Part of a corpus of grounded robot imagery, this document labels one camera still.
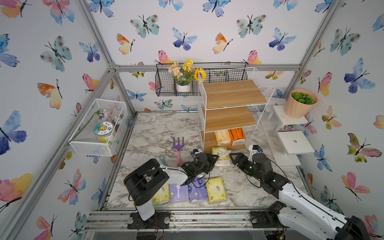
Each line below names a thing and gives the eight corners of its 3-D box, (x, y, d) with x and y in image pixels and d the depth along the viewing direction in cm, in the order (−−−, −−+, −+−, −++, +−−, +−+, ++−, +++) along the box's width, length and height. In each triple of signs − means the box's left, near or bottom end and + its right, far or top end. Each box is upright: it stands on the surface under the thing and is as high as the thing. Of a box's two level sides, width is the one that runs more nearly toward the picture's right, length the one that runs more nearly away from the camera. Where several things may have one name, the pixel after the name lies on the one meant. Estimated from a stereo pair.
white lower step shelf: (275, 164, 94) (287, 152, 82) (267, 141, 105) (276, 127, 93) (300, 164, 94) (315, 152, 82) (289, 141, 105) (301, 127, 93)
